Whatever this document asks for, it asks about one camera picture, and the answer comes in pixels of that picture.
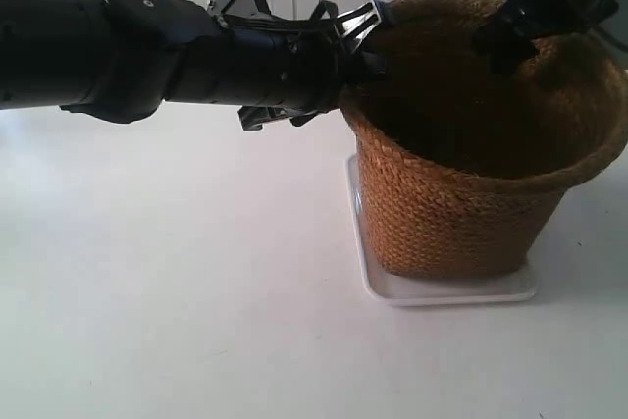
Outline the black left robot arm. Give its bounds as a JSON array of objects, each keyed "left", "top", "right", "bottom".
[{"left": 1, "top": 0, "right": 390, "bottom": 131}]

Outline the brown woven wicker basket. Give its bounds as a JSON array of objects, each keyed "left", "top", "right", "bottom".
[{"left": 339, "top": 0, "right": 627, "bottom": 280}]

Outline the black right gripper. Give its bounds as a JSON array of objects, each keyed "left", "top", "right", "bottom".
[{"left": 472, "top": 0, "right": 619, "bottom": 75}]

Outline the white rectangular plastic tray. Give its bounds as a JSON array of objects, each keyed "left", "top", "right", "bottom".
[{"left": 345, "top": 155, "right": 538, "bottom": 308}]

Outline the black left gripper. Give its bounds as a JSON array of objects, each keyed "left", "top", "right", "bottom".
[{"left": 166, "top": 0, "right": 393, "bottom": 130}]

